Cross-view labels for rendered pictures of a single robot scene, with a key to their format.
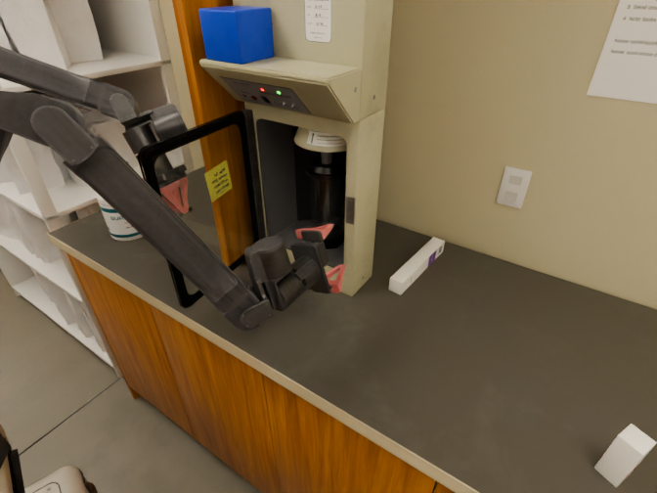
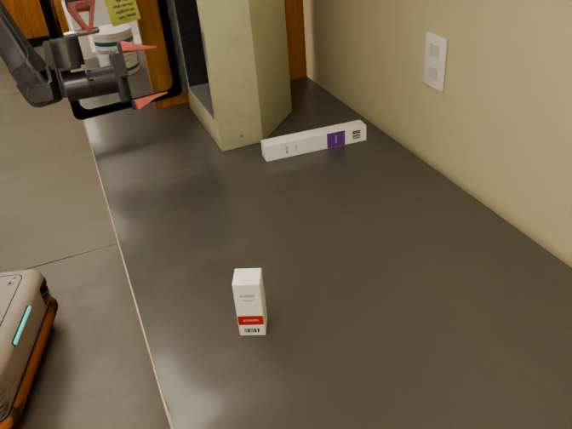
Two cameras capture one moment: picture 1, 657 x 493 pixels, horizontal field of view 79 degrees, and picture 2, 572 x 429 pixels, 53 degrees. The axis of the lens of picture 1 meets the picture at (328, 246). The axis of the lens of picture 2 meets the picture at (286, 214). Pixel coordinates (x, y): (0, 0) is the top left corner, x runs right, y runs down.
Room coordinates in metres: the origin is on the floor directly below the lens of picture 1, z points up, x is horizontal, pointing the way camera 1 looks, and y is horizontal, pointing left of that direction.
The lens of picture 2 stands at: (-0.14, -0.93, 1.58)
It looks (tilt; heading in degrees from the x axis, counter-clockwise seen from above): 34 degrees down; 36
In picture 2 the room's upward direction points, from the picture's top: 5 degrees counter-clockwise
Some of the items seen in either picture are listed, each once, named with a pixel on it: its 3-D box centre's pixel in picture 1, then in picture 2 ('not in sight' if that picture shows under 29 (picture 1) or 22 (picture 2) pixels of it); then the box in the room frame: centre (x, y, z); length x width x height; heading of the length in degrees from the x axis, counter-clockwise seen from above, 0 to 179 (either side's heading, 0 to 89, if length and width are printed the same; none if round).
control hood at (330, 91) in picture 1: (278, 90); not in sight; (0.84, 0.10, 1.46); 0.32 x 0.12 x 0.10; 56
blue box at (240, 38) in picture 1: (238, 33); not in sight; (0.90, 0.18, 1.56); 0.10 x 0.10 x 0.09; 56
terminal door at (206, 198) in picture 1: (212, 210); (113, 34); (0.83, 0.28, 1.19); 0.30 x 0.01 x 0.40; 151
